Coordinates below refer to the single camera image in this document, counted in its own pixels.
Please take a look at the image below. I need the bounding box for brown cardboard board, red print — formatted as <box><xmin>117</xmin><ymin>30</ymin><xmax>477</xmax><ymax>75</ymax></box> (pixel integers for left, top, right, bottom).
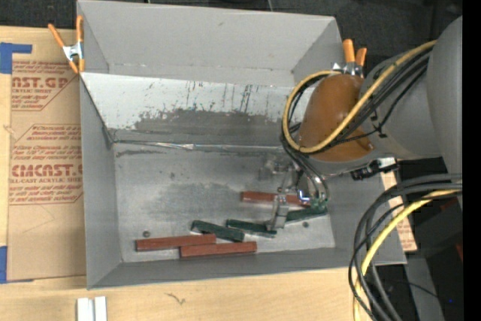
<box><xmin>0</xmin><ymin>25</ymin><xmax>419</xmax><ymax>284</ymax></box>

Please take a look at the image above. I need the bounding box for grey metal bin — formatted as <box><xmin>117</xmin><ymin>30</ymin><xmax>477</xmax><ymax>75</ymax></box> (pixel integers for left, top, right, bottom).
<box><xmin>76</xmin><ymin>0</ymin><xmax>408</xmax><ymax>290</ymax></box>

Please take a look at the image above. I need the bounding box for dark green flat block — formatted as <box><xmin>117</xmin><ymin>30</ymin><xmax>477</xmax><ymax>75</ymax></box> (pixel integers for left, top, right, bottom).
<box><xmin>225</xmin><ymin>218</ymin><xmax>278</xmax><ymax>239</ymax></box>
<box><xmin>284</xmin><ymin>204</ymin><xmax>328</xmax><ymax>222</ymax></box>
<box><xmin>190</xmin><ymin>220</ymin><xmax>246</xmax><ymax>243</ymax></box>

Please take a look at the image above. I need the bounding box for black cylinder on white bracket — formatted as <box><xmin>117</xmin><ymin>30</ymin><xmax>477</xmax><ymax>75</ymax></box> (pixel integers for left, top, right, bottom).
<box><xmin>351</xmin><ymin>156</ymin><xmax>398</xmax><ymax>182</ymax></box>

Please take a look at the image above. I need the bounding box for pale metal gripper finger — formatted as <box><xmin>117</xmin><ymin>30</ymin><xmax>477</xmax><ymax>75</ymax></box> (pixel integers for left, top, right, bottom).
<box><xmin>266</xmin><ymin>195</ymin><xmax>290</xmax><ymax>232</ymax></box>
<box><xmin>258</xmin><ymin>160</ymin><xmax>291</xmax><ymax>182</ymax></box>

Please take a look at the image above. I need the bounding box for red-brown flat block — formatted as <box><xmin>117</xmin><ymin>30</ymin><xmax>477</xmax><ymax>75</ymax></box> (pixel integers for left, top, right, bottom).
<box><xmin>179</xmin><ymin>241</ymin><xmax>259</xmax><ymax>259</ymax></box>
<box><xmin>135</xmin><ymin>233</ymin><xmax>218</xmax><ymax>253</ymax></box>
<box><xmin>240</xmin><ymin>191</ymin><xmax>312</xmax><ymax>208</ymax></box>

